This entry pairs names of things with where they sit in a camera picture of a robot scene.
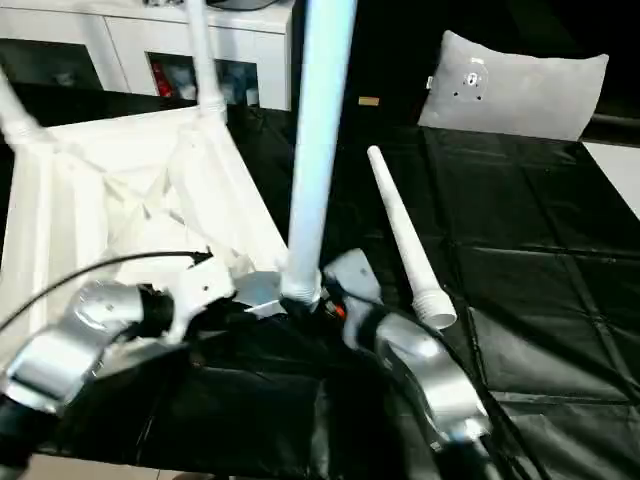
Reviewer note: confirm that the white plastic table top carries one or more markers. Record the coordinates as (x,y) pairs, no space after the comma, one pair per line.
(100,175)

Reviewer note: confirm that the white plastic table leg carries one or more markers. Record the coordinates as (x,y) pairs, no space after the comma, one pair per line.
(15,115)
(400,225)
(205,60)
(320,125)

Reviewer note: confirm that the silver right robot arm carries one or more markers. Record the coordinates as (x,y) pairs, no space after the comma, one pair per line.
(435,370)

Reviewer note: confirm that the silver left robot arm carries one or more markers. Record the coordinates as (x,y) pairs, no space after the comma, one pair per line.
(60,350)

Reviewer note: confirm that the small brass object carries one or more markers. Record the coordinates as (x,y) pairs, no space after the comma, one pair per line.
(369,100)

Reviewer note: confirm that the black mat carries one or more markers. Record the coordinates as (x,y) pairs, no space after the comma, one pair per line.
(525,225)

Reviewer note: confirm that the small white jar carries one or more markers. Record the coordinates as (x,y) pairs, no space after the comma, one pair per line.
(187,91)
(253,97)

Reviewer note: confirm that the red bottle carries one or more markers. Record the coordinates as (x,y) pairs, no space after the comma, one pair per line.
(161,80)

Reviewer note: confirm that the grey pillow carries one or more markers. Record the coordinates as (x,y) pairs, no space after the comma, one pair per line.
(515,90)

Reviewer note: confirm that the white cabinet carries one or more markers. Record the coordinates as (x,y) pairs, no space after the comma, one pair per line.
(125,35)

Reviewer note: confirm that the white flat board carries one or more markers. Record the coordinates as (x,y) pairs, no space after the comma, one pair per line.
(620,170)

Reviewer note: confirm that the black bar pink mark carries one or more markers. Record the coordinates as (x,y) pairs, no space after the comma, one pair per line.
(615,122)

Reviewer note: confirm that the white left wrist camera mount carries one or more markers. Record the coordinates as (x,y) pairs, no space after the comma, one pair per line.
(200,290)

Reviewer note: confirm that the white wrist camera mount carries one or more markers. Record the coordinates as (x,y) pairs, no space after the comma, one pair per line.
(200,290)
(355,275)

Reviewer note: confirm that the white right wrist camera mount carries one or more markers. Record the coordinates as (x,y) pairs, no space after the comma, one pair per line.
(355,275)

